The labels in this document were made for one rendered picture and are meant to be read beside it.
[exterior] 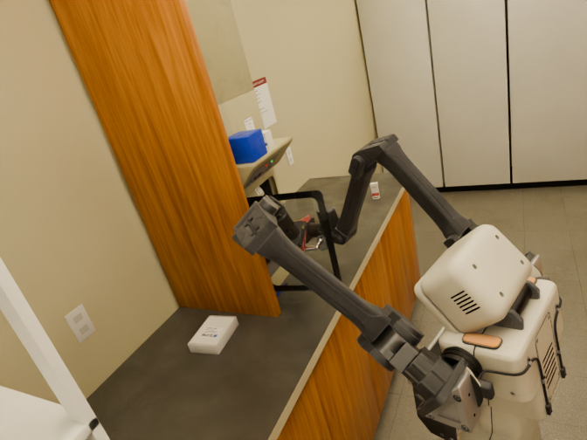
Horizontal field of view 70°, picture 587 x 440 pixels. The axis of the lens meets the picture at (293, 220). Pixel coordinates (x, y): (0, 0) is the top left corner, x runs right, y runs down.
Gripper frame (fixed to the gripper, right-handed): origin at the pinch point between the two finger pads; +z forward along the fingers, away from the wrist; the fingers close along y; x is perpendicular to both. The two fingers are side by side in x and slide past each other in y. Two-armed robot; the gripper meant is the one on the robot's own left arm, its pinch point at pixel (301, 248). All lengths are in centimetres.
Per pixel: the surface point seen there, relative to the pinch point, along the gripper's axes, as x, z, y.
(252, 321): -24.3, 18.4, 19.1
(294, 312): -9.6, 21.9, 13.4
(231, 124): -20, -33, -32
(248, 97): -19, -32, -48
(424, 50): 14, 116, -291
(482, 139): 55, 196, -248
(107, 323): -68, -7, 32
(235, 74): -19, -42, -48
